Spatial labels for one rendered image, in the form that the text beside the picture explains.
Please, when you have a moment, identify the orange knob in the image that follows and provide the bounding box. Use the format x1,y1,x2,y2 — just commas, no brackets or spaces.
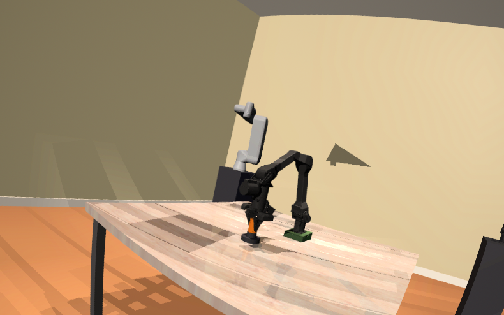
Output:
248,218,257,233

